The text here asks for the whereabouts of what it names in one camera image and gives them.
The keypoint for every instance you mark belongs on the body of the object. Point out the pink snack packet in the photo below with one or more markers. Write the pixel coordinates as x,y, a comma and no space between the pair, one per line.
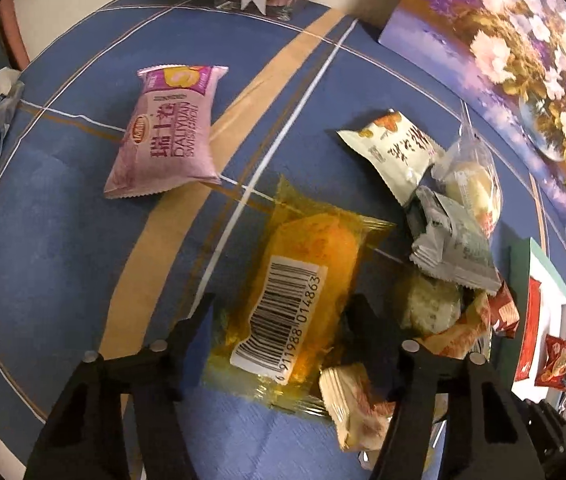
168,130

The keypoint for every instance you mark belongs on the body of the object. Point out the clear packet with pale pastry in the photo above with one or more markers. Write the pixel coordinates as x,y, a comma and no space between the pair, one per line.
473,190

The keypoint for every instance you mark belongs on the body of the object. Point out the red flat packet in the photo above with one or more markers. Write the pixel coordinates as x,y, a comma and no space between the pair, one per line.
530,330

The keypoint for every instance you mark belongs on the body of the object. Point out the white and teal tray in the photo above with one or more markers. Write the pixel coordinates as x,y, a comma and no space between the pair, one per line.
545,280

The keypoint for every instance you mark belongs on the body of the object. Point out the grey-green snack packet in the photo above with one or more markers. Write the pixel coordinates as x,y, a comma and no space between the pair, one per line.
453,250

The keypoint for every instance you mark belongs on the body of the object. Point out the floral painting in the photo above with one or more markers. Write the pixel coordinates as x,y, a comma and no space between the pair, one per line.
513,60

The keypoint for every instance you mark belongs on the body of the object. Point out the red snack packet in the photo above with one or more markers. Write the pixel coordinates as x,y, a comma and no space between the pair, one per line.
555,362

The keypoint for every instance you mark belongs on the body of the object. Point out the beige snack packet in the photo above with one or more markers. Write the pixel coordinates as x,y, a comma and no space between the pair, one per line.
353,410

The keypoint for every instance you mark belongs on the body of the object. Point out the cream snack packet orange print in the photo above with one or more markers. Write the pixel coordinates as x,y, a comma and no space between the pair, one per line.
393,150

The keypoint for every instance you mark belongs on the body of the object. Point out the red-brown snack packet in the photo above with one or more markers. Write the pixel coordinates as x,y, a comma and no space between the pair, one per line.
505,310

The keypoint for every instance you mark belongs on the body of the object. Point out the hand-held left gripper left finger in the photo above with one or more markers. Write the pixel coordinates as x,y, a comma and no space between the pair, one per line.
198,342

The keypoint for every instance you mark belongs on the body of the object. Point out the pinkish brown panel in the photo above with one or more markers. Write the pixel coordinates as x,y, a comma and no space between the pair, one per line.
13,30

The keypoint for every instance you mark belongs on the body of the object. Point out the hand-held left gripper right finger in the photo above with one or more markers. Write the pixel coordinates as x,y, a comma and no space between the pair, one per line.
388,355

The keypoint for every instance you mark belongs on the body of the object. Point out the yellow clear cake packet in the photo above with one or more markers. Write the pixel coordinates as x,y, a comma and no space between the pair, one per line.
303,260

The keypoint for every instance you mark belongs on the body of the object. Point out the blue patterned tablecloth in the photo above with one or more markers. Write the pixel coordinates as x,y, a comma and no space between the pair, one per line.
63,260

